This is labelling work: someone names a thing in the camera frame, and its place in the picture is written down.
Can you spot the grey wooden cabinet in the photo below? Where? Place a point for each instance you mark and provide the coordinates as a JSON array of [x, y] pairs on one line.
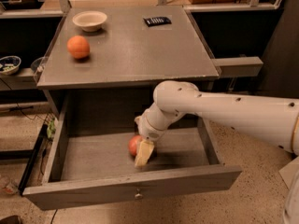
[[127, 52]]

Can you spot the blue patterned bowl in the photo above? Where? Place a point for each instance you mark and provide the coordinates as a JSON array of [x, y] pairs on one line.
[[9, 65]]

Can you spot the beige paper bowl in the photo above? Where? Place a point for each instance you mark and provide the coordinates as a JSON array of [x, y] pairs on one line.
[[90, 21]]

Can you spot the orange fruit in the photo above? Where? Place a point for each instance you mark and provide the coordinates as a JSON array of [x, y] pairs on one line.
[[78, 47]]

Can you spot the clear plastic container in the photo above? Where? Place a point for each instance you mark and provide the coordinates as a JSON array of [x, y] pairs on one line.
[[38, 66]]

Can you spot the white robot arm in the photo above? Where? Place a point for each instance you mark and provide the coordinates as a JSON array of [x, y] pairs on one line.
[[275, 120]]

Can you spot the metal drawer knob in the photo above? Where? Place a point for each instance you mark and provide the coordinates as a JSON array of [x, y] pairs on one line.
[[138, 194]]

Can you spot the grey open drawer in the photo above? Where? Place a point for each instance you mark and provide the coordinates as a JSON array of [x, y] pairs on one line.
[[89, 162]]

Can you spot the black remote control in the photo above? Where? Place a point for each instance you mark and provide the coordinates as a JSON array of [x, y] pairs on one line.
[[156, 21]]

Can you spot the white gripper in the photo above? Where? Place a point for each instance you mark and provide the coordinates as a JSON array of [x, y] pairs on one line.
[[149, 129]]

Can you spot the grey side shelf bar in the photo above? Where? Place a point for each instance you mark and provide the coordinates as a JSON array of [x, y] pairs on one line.
[[238, 66]]

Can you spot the red apple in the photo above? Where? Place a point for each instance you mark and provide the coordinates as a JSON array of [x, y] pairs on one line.
[[133, 143]]

